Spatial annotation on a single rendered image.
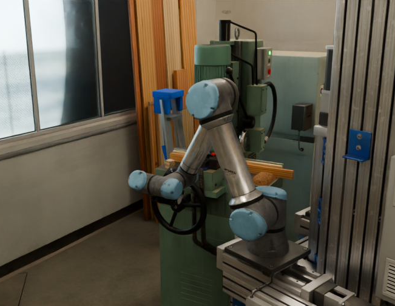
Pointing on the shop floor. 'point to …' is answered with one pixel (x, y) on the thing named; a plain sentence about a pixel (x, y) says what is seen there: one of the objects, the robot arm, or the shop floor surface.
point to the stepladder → (166, 94)
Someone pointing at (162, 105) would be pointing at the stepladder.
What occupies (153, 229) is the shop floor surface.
